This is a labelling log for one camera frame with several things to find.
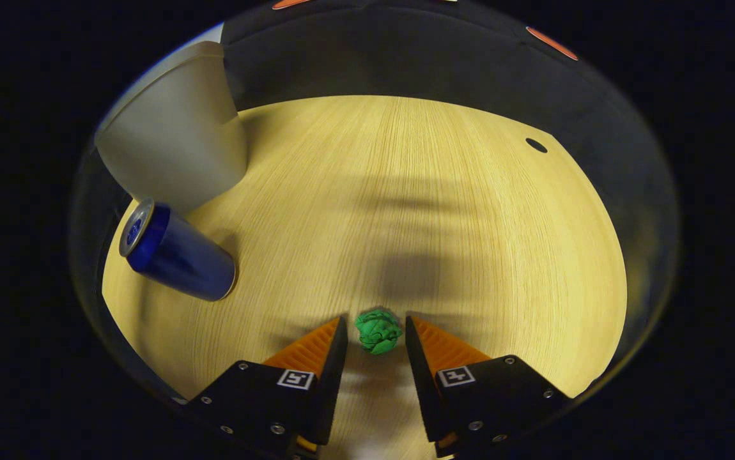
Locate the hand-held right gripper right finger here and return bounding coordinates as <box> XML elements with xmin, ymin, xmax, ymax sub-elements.
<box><xmin>404</xmin><ymin>314</ymin><xmax>574</xmax><ymax>458</ymax></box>

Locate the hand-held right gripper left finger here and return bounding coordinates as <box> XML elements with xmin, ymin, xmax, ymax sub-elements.
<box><xmin>182</xmin><ymin>314</ymin><xmax>350</xmax><ymax>457</ymax></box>

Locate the blue pop can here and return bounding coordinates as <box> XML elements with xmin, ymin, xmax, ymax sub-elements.
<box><xmin>118</xmin><ymin>197</ymin><xmax>238</xmax><ymax>302</ymax></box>

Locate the white desktop garbage bin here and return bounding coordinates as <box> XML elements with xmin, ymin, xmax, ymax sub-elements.
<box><xmin>94</xmin><ymin>41</ymin><xmax>249</xmax><ymax>215</ymax></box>

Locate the green paper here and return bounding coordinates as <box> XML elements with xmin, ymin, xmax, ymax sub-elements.
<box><xmin>354</xmin><ymin>309</ymin><xmax>403</xmax><ymax>356</ymax></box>

